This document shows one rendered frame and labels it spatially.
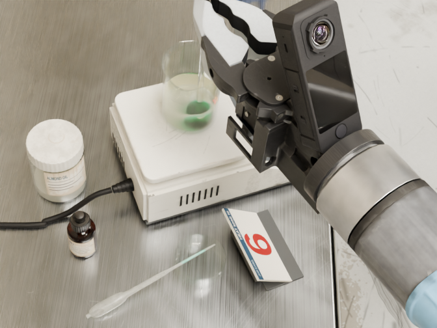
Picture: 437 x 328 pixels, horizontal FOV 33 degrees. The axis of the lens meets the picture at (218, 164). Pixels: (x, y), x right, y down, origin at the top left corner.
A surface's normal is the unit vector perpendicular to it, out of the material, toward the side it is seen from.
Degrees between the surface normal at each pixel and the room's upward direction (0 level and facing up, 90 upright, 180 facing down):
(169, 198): 90
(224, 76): 1
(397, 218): 28
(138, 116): 0
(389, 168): 6
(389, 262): 73
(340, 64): 57
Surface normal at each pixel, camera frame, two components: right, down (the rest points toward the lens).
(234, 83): 0.07, -0.58
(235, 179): 0.36, 0.79
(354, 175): -0.36, -0.29
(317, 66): 0.54, 0.28
